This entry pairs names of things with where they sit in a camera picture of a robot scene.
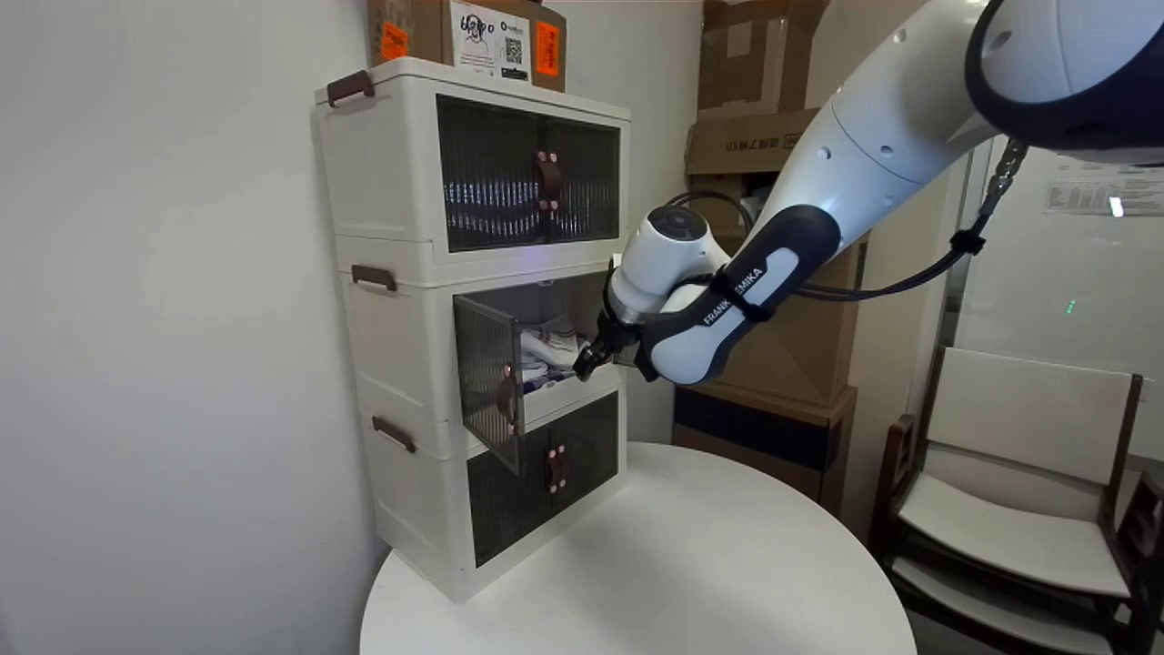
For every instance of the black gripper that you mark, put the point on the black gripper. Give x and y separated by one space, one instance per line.
617 339

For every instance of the white three-tier storage cabinet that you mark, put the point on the white three-tier storage cabinet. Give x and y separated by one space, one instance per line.
387 184

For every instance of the wooden chair with white cushions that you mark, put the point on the wooden chair with white cushions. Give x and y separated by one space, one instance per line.
1029 485

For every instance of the white checked towel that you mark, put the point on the white checked towel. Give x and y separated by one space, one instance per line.
564 352

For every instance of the blue white striped cloth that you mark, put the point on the blue white striped cloth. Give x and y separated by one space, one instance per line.
492 206

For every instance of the cardboard box with orange stickers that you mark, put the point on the cardboard box with orange stickers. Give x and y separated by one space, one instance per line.
418 26

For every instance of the large cardboard box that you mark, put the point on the large cardboard box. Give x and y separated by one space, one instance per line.
812 349

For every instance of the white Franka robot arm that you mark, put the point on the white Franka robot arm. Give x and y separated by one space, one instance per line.
884 133

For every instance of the dark framed cabinet door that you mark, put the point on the dark framed cabinet door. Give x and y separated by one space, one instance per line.
490 375

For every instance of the grey vertical door frame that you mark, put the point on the grey vertical door frame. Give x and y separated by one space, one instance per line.
964 305

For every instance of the wall poster with red header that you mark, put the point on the wall poster with red header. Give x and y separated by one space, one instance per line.
1094 195

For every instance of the flat wide cardboard box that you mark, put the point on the flat wide cardboard box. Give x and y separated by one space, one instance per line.
732 143

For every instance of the white patterned cloth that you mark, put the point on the white patterned cloth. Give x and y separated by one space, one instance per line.
532 367

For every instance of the tall taped cardboard box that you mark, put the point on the tall taped cardboard box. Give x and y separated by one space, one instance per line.
738 55

